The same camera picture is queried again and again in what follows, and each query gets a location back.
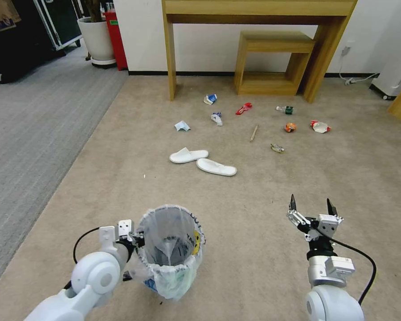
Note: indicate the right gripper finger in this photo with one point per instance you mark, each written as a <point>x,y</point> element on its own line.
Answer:
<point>299,219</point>
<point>331,208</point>

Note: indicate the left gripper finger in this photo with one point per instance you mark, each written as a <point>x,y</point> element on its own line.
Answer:
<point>140,243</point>
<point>139,234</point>

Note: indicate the round trash bin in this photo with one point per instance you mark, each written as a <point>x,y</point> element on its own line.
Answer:
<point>173,254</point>

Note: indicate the clear plastic bin liner bag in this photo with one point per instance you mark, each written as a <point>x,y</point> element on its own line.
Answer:
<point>168,284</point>

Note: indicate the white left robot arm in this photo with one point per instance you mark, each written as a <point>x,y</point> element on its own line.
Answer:
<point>93,277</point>

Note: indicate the crumpled red white carton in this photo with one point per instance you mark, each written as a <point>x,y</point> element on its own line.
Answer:
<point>320,126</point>

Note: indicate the orange crumpled wrapper ball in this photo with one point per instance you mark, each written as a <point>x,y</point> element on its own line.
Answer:
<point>290,127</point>

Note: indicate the white slipper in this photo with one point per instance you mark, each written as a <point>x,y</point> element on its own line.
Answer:
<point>217,167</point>
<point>188,155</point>

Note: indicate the wooden stick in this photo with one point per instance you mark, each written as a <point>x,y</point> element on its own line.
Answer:
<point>254,133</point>

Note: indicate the plastic bottle green label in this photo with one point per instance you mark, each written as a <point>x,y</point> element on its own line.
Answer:
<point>286,109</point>

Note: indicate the light blue crumpled mask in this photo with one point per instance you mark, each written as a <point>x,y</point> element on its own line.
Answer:
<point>181,126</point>

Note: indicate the red crumpled wrapper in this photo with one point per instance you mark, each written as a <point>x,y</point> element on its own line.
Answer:
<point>243,108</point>

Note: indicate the crumpled blue white wrapper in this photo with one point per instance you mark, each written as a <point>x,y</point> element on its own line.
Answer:
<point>217,118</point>

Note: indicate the white standing appliance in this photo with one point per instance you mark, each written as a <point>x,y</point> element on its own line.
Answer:
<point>392,78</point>

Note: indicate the crumpled blue white carton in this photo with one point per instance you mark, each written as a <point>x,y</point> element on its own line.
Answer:
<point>210,99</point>

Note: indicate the white wheeled pot stand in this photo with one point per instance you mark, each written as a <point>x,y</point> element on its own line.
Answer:
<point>102,62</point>

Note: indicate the small wooden bench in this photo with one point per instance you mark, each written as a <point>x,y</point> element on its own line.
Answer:
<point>274,41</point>

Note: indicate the red cabinet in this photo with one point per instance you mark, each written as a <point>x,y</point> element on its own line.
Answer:
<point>117,40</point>

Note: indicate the white plant pot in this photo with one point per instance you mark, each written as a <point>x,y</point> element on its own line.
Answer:
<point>97,38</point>

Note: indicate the wooden desk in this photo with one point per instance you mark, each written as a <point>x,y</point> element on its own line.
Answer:
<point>254,8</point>

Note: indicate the large black cabinet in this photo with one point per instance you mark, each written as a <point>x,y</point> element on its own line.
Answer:
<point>16,53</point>

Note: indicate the black flight case silver edges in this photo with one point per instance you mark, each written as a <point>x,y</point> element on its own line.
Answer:
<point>61,20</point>

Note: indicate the brown plant trunk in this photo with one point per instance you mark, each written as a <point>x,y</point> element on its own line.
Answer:
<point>94,10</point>

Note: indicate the cardboard box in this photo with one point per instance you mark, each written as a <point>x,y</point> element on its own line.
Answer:
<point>0,15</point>

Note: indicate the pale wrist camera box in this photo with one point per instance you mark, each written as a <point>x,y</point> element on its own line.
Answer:
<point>329,225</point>
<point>125,228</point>

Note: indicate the grey wall plug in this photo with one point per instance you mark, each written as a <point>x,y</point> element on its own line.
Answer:
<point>346,51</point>

